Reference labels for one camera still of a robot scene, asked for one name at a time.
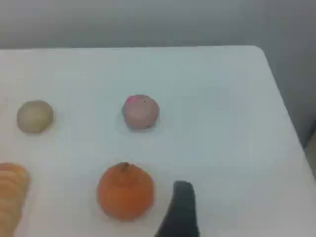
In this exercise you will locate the orange tangerine with stem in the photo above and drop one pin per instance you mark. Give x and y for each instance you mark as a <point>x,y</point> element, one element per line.
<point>124,192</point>

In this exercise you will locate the round beige bun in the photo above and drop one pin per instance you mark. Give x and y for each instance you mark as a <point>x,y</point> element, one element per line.
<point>34,117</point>

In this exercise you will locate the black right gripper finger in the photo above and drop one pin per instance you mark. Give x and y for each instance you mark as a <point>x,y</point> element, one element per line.
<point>182,212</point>

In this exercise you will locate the pink peach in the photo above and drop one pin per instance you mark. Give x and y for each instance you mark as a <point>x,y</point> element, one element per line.
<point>140,112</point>

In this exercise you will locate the long ridged golden bread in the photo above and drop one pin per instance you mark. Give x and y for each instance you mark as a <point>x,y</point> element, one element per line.
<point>10,192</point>

